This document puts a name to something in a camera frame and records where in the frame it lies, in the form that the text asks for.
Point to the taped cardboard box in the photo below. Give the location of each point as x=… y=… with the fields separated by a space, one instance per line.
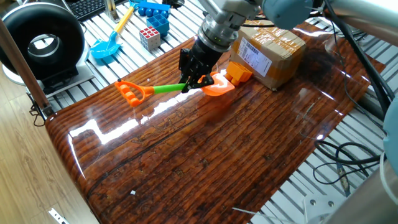
x=280 y=53

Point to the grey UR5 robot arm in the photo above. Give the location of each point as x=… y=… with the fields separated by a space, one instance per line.
x=280 y=11

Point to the small metal stand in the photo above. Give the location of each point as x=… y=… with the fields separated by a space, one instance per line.
x=111 y=11

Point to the small white paper scrap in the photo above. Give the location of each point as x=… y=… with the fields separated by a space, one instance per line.
x=132 y=192

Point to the orange toy building block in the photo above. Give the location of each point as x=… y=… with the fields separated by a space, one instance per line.
x=237 y=72

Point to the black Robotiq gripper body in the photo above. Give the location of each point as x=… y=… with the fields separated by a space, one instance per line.
x=203 y=57

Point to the brown metal frame post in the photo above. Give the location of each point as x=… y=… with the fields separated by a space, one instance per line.
x=21 y=65

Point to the white metal bracket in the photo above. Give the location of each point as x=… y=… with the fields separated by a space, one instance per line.
x=57 y=216

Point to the black keyboard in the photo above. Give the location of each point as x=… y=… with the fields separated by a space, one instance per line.
x=90 y=7

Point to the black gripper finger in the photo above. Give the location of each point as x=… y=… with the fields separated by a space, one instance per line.
x=206 y=82
x=186 y=70

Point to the wood grain table mat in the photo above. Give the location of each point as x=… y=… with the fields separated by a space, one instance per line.
x=217 y=149

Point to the Rubik's cube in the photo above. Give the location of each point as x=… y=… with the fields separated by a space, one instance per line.
x=149 y=37

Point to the grey fan base plate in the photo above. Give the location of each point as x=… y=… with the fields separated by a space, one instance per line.
x=85 y=77

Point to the aluminium robot mounting plate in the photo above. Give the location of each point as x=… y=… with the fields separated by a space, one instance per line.
x=317 y=208

